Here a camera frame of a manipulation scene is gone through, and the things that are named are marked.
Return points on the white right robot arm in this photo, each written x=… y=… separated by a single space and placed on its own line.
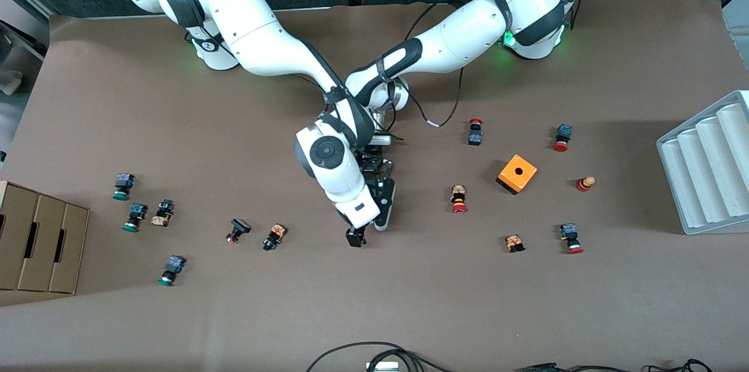
x=263 y=38

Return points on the orange button enclosure box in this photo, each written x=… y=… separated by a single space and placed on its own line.
x=528 y=172

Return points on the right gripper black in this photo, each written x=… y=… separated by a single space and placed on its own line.
x=355 y=236

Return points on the cardboard compartment box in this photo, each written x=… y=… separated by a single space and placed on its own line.
x=47 y=243

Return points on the grey grooved tray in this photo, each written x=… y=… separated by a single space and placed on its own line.
x=702 y=173

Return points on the white adapter box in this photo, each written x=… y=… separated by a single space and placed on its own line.
x=381 y=367

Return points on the red yellow emergency stop head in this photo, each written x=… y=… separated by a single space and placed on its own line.
x=584 y=185

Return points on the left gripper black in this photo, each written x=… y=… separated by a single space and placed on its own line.
x=374 y=150

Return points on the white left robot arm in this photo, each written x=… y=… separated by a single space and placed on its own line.
x=468 y=38

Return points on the green pushbutton blue block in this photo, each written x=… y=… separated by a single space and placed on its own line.
x=137 y=211
x=174 y=264
x=124 y=180

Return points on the brown paper table cover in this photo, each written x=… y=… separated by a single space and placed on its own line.
x=234 y=313

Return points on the red emergency stop orange block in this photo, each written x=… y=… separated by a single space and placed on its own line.
x=459 y=199

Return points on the black square button red base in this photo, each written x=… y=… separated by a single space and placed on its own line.
x=240 y=226

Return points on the beige object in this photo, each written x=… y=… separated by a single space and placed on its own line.
x=10 y=84

